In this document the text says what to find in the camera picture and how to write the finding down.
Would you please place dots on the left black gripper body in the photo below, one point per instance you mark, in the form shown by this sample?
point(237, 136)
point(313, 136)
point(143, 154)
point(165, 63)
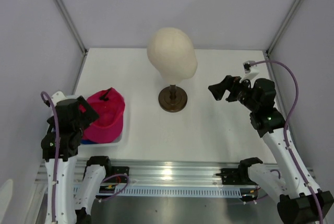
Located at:
point(51, 120)

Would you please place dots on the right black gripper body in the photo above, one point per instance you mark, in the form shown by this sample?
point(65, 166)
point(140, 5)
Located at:
point(240, 92)

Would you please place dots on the magenta baseball cap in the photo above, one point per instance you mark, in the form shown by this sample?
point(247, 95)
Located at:
point(110, 106)

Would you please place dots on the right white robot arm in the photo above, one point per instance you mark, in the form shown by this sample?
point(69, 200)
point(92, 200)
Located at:
point(298, 197)

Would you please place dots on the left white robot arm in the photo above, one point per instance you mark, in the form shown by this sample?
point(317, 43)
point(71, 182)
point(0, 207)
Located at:
point(60, 155)

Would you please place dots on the blue baseball cap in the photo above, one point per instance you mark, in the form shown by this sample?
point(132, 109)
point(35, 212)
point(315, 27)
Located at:
point(83, 141)

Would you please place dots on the white plastic basket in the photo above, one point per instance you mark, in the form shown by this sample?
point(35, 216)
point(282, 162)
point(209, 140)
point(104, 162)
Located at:
point(121, 139)

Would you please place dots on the dark round mannequin stand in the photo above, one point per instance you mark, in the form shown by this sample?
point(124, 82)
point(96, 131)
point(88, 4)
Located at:
point(172, 98)

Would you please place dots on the cream mannequin head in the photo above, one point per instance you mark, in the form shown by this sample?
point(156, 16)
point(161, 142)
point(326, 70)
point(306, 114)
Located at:
point(172, 53)

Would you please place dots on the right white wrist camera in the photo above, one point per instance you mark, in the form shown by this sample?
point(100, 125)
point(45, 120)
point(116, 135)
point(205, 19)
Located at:
point(250, 70)

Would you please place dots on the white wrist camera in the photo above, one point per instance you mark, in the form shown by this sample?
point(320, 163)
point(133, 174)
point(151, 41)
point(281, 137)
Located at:
point(57, 97)
point(250, 70)

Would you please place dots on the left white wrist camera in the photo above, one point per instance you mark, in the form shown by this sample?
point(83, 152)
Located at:
point(57, 97)

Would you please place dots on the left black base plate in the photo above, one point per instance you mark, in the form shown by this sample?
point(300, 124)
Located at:
point(117, 174)

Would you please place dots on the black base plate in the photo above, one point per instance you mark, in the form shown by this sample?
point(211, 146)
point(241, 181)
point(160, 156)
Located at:
point(117, 174)
point(234, 176)

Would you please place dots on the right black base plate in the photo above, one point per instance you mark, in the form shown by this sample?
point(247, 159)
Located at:
point(234, 176)

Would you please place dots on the white slotted cable duct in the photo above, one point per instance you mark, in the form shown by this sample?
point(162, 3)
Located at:
point(173, 191)

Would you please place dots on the left aluminium frame post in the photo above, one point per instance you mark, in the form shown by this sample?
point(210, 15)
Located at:
point(70, 25)

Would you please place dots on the aluminium frame post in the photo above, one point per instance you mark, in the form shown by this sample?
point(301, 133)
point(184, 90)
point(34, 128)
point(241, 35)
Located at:
point(70, 25)
point(293, 9)

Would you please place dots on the right aluminium frame post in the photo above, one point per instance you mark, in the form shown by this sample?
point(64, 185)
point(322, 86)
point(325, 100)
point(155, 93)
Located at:
point(293, 9)

